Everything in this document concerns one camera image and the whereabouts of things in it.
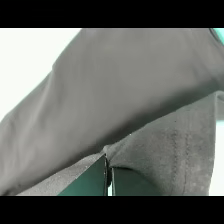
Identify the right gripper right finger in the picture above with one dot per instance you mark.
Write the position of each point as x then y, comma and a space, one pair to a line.
128, 184

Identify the black T-shirt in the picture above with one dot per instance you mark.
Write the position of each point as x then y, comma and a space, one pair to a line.
113, 100

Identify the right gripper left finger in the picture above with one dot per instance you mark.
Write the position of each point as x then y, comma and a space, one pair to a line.
90, 182

